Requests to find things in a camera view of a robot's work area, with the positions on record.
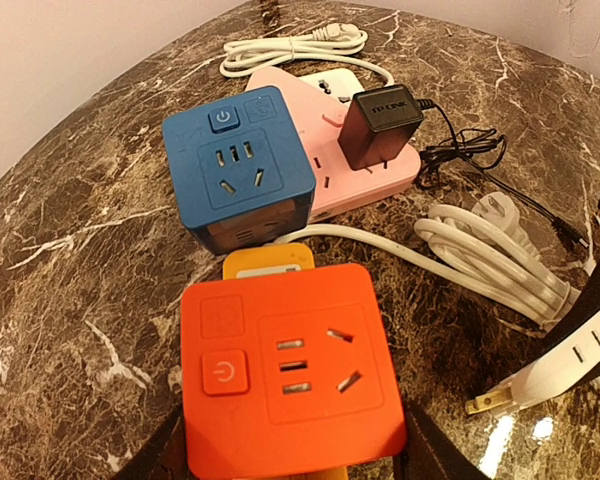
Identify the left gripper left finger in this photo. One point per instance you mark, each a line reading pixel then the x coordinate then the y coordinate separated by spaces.
pixel 162 456

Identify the white two-pin adapter plug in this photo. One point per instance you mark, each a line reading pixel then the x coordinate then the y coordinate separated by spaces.
pixel 550 376

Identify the red cube socket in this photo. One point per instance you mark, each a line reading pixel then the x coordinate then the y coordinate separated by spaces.
pixel 286 374

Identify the orange power strip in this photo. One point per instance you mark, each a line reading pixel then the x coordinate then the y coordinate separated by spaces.
pixel 267 260

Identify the blue cube socket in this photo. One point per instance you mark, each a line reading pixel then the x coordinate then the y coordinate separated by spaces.
pixel 240 173

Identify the black TP-Link adapter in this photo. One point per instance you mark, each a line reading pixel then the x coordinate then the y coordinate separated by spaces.
pixel 378 124

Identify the pink triangular power strip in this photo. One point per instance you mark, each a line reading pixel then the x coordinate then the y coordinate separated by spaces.
pixel 318 119

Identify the white power strip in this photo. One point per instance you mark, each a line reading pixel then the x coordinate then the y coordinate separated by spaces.
pixel 340 84

